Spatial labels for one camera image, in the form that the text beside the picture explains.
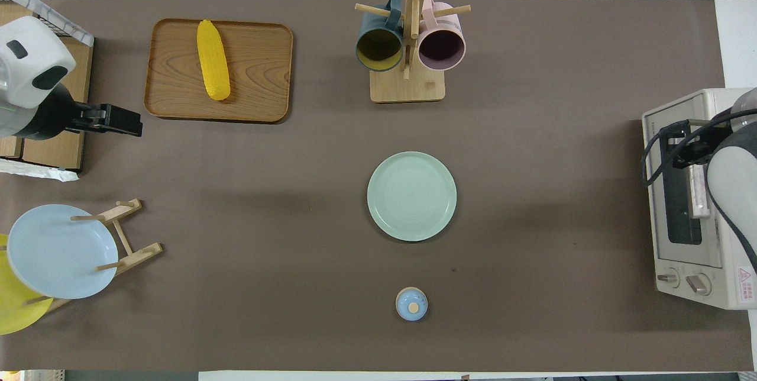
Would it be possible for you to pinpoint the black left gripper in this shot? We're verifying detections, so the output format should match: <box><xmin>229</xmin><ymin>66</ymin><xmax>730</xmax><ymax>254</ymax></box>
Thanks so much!
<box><xmin>65</xmin><ymin>102</ymin><xmax>144</xmax><ymax>138</ymax></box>

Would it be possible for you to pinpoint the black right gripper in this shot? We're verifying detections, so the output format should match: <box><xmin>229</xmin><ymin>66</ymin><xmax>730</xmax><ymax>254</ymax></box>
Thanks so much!
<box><xmin>667</xmin><ymin>121</ymin><xmax>714</xmax><ymax>170</ymax></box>

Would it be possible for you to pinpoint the glass oven door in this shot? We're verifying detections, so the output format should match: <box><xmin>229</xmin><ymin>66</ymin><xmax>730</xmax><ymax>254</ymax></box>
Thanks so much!
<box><xmin>643</xmin><ymin>103</ymin><xmax>724</xmax><ymax>269</ymax></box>

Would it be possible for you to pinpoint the yellow corn cob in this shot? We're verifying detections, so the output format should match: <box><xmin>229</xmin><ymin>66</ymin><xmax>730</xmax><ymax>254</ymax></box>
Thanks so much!
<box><xmin>196</xmin><ymin>20</ymin><xmax>231</xmax><ymax>101</ymax></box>

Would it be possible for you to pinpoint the pale green plate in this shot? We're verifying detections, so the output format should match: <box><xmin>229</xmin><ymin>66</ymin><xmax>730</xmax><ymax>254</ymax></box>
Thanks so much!
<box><xmin>367</xmin><ymin>151</ymin><xmax>458</xmax><ymax>243</ymax></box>

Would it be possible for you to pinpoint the cream toaster oven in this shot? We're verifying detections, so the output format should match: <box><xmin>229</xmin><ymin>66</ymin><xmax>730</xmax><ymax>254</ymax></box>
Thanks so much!
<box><xmin>642</xmin><ymin>88</ymin><xmax>757</xmax><ymax>311</ymax></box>

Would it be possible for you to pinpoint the wooden plate rack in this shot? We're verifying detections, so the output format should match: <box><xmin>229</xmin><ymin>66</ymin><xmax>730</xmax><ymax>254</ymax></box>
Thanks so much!
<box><xmin>24</xmin><ymin>198</ymin><xmax>163</xmax><ymax>314</ymax></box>

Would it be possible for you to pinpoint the light blue plate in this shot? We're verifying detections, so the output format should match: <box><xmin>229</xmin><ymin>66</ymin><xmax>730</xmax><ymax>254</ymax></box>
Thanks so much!
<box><xmin>6</xmin><ymin>204</ymin><xmax>119</xmax><ymax>300</ymax></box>

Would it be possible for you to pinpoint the wooden serving tray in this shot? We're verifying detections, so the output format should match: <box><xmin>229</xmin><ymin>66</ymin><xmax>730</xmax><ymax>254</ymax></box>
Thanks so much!
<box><xmin>144</xmin><ymin>18</ymin><xmax>294</xmax><ymax>124</ymax></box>

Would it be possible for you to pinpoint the brown table mat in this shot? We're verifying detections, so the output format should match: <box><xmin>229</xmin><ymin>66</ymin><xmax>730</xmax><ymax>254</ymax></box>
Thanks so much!
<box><xmin>0</xmin><ymin>0</ymin><xmax>755</xmax><ymax>372</ymax></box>

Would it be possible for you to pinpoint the yellow plate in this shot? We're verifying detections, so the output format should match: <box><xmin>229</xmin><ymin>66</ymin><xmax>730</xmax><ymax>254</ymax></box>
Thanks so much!
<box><xmin>0</xmin><ymin>233</ymin><xmax>54</xmax><ymax>335</ymax></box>

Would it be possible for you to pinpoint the dark blue mug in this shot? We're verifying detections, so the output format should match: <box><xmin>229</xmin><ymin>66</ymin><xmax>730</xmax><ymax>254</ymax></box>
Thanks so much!
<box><xmin>355</xmin><ymin>0</ymin><xmax>405</xmax><ymax>73</ymax></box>

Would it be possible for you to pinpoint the pink mug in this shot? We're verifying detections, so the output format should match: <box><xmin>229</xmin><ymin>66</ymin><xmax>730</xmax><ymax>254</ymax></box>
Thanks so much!
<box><xmin>417</xmin><ymin>0</ymin><xmax>467</xmax><ymax>72</ymax></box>

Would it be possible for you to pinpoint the wooden mug tree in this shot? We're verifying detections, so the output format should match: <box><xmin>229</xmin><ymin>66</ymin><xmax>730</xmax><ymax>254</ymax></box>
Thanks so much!
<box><xmin>355</xmin><ymin>0</ymin><xmax>472</xmax><ymax>104</ymax></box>

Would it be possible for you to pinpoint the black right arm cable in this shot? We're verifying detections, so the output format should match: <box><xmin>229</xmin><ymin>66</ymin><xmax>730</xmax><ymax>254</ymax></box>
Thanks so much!
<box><xmin>641</xmin><ymin>109</ymin><xmax>757</xmax><ymax>188</ymax></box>

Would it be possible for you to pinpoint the wire basket wooden shelf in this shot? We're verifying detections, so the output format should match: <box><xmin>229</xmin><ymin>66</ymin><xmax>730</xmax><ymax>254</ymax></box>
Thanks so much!
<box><xmin>0</xmin><ymin>0</ymin><xmax>95</xmax><ymax>182</ymax></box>

